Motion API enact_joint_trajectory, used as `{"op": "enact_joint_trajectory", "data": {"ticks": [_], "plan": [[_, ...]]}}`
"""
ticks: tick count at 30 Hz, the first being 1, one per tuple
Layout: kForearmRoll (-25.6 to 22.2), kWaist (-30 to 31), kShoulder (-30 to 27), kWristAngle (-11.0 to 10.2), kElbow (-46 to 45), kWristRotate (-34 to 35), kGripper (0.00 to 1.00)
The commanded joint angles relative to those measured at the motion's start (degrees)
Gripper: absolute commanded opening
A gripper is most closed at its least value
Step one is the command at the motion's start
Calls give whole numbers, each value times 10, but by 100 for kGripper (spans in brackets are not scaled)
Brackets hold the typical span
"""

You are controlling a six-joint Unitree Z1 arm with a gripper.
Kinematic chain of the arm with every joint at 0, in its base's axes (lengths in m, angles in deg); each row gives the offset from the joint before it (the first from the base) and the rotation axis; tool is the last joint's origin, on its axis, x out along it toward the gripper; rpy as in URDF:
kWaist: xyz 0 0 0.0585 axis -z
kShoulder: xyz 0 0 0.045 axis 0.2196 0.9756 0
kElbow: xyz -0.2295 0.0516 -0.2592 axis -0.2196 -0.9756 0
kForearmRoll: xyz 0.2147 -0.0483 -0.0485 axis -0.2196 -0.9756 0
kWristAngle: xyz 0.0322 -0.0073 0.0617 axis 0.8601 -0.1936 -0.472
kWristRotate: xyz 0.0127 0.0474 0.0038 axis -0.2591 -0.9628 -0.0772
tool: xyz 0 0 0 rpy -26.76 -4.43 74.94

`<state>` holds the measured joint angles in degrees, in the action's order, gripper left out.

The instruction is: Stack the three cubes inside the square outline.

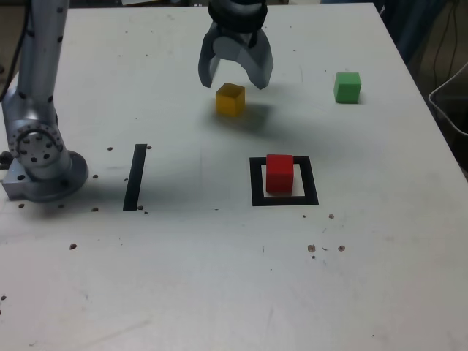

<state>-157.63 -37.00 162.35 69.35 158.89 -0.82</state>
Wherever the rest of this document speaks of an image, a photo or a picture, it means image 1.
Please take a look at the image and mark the yellow cube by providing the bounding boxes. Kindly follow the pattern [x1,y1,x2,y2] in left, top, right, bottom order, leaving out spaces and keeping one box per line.
[215,82,246,118]

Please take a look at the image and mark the black tape square outline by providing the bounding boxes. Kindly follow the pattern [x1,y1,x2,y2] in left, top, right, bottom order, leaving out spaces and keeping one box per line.
[249,156,320,208]

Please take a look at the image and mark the green cube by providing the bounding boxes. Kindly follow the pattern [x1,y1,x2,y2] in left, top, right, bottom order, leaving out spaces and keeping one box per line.
[333,71,363,105]

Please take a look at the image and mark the white cable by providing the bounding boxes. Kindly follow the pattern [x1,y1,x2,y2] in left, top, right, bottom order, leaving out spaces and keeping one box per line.
[428,61,468,137]

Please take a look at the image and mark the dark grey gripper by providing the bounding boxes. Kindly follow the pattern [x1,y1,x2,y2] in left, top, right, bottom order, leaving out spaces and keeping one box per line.
[197,24,275,91]

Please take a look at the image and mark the red cube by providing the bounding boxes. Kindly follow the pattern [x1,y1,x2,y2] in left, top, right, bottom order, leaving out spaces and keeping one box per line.
[265,153,295,195]

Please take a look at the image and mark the black tape strip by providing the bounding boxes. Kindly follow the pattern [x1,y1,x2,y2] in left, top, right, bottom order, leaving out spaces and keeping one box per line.
[122,143,148,212]

